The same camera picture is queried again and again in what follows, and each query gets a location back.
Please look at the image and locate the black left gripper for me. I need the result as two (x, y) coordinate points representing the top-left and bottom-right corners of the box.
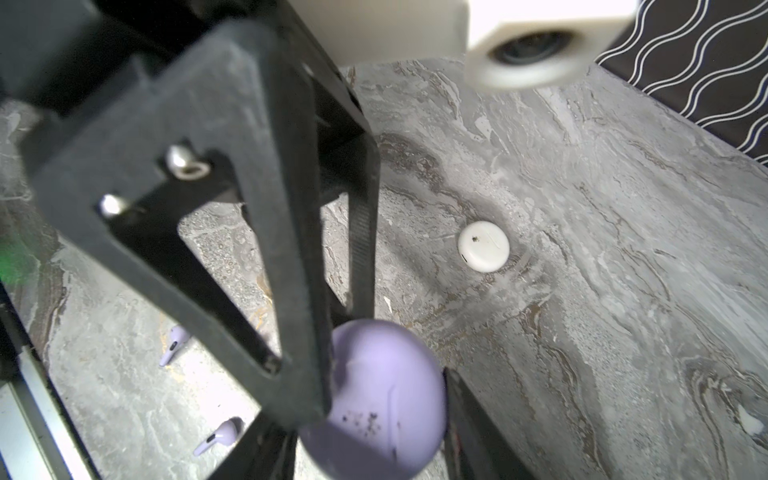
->
(1, 1), (380, 427)

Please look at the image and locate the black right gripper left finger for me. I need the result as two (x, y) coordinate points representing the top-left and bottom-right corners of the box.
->
(209, 412), (297, 480)

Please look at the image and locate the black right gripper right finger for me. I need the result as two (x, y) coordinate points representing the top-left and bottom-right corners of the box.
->
(443, 368), (535, 480)

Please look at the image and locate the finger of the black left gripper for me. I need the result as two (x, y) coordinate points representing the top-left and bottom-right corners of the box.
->
(323, 134), (381, 327)

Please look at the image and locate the purple earbud charging case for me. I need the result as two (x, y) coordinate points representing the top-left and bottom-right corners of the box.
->
(299, 319), (447, 479)

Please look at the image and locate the white earbud charging case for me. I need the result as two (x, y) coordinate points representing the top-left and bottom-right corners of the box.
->
(457, 221), (511, 273)

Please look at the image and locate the purple earbud right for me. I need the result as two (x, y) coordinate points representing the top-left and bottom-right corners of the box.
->
(193, 417), (244, 457)

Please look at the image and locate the purple earbud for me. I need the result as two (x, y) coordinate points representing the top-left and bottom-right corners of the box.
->
(193, 417), (244, 457)
(159, 325), (191, 367)

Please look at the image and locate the purple earbud left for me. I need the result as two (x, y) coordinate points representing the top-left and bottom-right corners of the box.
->
(159, 325), (191, 367)

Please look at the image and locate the aluminium front rail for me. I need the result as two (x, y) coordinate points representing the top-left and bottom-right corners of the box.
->
(1, 289), (100, 479)

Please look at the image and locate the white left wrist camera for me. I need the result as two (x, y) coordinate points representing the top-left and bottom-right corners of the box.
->
(291, 0), (639, 92)

